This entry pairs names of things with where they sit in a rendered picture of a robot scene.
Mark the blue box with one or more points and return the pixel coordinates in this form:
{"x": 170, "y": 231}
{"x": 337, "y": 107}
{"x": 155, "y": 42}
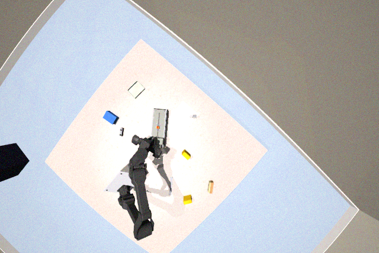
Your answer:
{"x": 110, "y": 117}

